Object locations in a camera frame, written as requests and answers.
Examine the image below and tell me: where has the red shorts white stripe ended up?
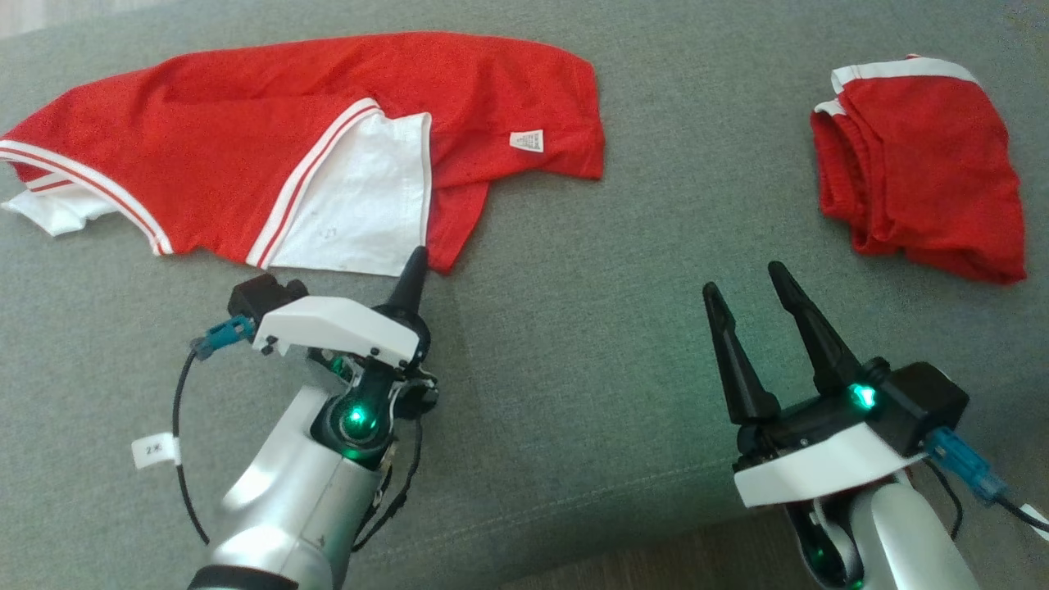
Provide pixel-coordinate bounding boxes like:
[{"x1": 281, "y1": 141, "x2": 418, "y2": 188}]
[{"x1": 810, "y1": 55, "x2": 1028, "y2": 285}]

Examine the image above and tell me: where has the black cable teal connector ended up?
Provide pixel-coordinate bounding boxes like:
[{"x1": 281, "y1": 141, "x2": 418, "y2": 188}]
[
  {"x1": 172, "y1": 315, "x2": 255, "y2": 546},
  {"x1": 924, "y1": 428, "x2": 1049, "y2": 533}
]

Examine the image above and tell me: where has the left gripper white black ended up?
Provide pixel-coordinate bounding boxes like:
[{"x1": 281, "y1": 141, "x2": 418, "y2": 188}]
[{"x1": 252, "y1": 246, "x2": 431, "y2": 367}]

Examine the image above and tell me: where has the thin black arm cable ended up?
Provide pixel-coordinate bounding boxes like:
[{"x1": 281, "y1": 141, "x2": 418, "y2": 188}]
[{"x1": 352, "y1": 418, "x2": 424, "y2": 551}]

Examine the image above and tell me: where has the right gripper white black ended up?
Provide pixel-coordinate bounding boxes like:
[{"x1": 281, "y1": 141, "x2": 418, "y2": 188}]
[{"x1": 702, "y1": 261, "x2": 923, "y2": 509}]

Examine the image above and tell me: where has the grey sofa seat cushion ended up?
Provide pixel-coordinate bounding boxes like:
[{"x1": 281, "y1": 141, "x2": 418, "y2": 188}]
[{"x1": 0, "y1": 0, "x2": 1049, "y2": 590}]

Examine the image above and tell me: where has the red white basketball jersey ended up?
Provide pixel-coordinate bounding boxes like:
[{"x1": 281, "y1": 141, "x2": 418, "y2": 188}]
[{"x1": 0, "y1": 31, "x2": 606, "y2": 277}]

